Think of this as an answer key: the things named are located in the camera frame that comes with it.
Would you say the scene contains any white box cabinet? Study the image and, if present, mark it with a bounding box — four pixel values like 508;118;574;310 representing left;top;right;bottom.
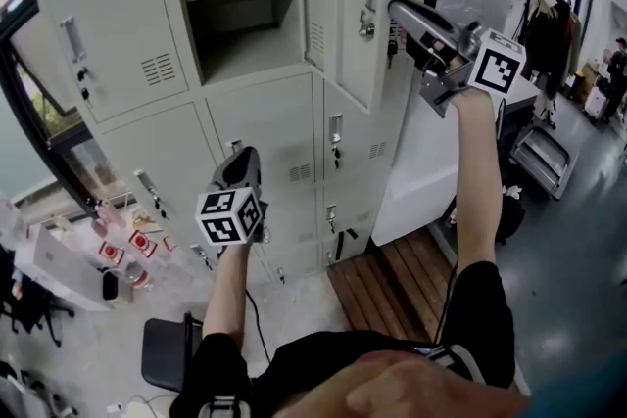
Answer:
369;72;540;248

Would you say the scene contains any pink pump bottle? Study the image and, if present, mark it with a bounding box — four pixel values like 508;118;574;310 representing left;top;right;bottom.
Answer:
100;198;128;228
87;200;112;234

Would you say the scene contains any black-headed key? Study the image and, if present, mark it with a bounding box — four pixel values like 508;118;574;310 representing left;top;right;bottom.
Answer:
385;26;401;70

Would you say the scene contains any grey office chair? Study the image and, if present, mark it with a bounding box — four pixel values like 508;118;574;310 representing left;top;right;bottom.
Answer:
0;359;68;418

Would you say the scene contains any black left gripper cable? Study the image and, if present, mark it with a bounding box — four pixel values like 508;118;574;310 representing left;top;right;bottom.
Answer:
243;288;271;364

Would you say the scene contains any black hanging strap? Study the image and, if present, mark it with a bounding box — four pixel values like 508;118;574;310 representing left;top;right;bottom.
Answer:
335;226;360;263

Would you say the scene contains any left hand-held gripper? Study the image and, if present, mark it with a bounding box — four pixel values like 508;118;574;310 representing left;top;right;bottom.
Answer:
195;146;273;247

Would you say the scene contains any teal headset edge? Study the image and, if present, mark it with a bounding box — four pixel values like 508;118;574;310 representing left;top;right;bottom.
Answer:
518;356;627;418

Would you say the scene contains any wooden slat bench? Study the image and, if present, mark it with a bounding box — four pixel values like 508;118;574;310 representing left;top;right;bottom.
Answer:
326;227;459;344

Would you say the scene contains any clear dispenser water bottle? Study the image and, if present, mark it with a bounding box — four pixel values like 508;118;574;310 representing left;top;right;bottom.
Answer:
0;198;30;251

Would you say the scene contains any coat rack with dark clothes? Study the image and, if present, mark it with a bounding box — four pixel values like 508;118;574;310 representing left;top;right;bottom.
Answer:
513;0;587;102

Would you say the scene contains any grey folded hand cart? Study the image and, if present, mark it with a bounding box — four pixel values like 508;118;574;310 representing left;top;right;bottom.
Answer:
508;124;582;201

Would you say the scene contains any grey desk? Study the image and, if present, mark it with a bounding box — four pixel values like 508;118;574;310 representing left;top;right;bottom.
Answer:
499;77;543;114

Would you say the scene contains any person's left forearm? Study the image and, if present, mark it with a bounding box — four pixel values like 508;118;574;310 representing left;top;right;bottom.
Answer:
201;242;257;349

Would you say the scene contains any black folding chair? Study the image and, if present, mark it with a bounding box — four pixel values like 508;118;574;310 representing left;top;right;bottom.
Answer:
140;312;205;393

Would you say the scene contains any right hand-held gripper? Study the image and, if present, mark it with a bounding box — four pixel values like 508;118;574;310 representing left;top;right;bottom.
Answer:
388;0;528;119

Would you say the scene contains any black backpack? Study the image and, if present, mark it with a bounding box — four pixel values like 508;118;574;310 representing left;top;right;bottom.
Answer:
494;190;528;246

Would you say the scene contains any person's black striped shirt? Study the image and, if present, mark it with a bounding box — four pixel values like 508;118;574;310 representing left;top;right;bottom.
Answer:
169;260;516;418

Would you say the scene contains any person's face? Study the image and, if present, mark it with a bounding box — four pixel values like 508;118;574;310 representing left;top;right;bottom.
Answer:
276;350;533;418

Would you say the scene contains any white water dispenser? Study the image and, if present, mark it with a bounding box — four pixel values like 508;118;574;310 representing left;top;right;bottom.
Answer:
13;224;115;312

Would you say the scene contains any clear bottle red label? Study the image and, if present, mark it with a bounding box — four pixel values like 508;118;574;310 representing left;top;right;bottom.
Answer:
121;258;151;292

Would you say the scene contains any beige metal locker cabinet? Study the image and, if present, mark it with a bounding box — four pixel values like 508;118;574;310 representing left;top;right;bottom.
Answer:
32;0;432;288

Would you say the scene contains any black window frame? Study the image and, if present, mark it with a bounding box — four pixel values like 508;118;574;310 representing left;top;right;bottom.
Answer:
0;0;102;221

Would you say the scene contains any person's right hand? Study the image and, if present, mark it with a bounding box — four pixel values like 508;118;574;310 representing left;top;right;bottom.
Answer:
431;40;471;72

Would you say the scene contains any person's right forearm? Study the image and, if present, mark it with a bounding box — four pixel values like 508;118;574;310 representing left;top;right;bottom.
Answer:
453;87;504;276

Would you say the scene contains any locker door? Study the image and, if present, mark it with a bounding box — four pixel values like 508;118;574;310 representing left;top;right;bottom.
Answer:
301;0;399;116

